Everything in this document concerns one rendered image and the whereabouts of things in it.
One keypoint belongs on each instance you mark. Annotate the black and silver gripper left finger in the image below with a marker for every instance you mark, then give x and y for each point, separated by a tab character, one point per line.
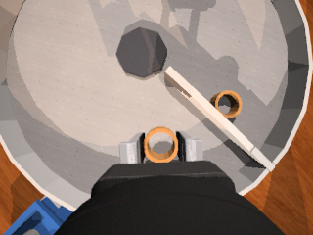
131	150

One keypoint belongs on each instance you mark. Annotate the grey metal bushing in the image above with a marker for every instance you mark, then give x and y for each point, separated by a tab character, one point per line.
31	232

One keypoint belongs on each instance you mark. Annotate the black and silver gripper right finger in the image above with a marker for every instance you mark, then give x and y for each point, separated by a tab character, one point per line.
189	149

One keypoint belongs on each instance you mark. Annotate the grey round turntable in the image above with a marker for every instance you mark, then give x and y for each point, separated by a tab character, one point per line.
78	77

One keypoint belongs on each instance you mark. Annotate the bronze bushing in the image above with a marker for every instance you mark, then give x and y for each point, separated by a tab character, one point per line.
161	158
235	100

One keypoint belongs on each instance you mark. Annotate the blue crate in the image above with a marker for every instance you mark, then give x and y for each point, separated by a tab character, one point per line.
38	216

